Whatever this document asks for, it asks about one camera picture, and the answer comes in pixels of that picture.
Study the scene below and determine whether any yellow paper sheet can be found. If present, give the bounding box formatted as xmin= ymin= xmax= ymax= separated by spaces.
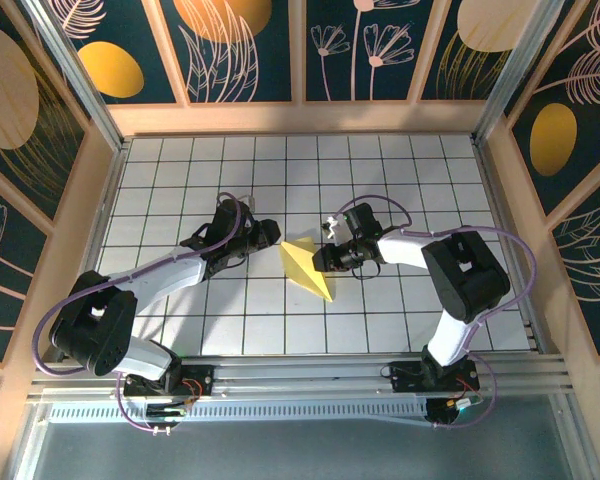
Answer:
xmin=278 ymin=235 xmax=337 ymax=304

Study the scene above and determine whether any grey metal sheet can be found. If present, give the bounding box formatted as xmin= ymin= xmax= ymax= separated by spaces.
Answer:
xmin=29 ymin=422 xmax=571 ymax=480

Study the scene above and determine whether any small circuit board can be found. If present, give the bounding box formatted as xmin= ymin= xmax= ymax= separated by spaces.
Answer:
xmin=447 ymin=394 xmax=485 ymax=412

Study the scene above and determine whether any aluminium rail beam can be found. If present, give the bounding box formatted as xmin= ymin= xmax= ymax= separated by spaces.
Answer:
xmin=27 ymin=354 xmax=574 ymax=402

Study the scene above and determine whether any aluminium side rail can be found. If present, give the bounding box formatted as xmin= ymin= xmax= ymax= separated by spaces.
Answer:
xmin=54 ymin=139 xmax=131 ymax=364
xmin=472 ymin=139 xmax=556 ymax=356

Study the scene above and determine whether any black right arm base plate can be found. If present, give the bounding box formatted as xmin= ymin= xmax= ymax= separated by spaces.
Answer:
xmin=389 ymin=358 xmax=481 ymax=394

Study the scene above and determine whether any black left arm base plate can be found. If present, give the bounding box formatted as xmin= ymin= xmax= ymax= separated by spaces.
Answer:
xmin=122 ymin=363 xmax=216 ymax=399

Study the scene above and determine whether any grey slotted cable duct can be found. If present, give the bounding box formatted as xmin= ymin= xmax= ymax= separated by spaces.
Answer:
xmin=47 ymin=402 xmax=431 ymax=426

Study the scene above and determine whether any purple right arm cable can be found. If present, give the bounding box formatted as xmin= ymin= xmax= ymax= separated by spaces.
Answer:
xmin=337 ymin=194 xmax=539 ymax=431

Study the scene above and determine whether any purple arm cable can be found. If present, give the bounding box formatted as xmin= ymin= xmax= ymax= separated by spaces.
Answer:
xmin=31 ymin=191 xmax=246 ymax=435
xmin=337 ymin=194 xmax=539 ymax=431

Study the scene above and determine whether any aluminium corner post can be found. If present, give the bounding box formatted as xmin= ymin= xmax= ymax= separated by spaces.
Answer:
xmin=472 ymin=0 xmax=581 ymax=146
xmin=19 ymin=0 xmax=131 ymax=154

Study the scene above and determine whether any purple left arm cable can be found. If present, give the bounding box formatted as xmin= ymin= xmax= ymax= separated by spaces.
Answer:
xmin=31 ymin=191 xmax=246 ymax=435

